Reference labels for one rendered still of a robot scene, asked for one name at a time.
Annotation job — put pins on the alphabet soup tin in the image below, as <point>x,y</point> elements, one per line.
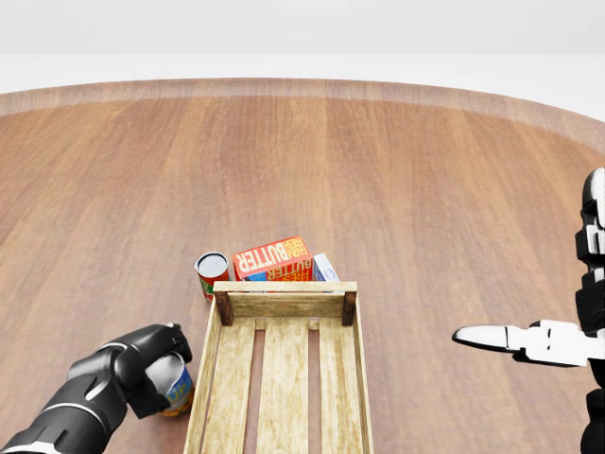
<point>182,387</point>

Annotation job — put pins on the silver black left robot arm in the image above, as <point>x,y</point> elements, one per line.
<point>61,425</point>

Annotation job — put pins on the wooden slat tray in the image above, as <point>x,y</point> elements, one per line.
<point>283,373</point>

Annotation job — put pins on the red tin with dark lid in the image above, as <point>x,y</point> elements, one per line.
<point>213,274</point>

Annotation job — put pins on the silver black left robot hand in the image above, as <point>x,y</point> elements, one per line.
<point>108,373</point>

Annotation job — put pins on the white and blue box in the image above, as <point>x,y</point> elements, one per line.
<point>325,270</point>

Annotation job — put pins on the red orange butter box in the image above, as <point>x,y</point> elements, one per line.
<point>269,257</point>

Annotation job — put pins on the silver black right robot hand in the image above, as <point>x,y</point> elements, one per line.
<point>548,341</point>

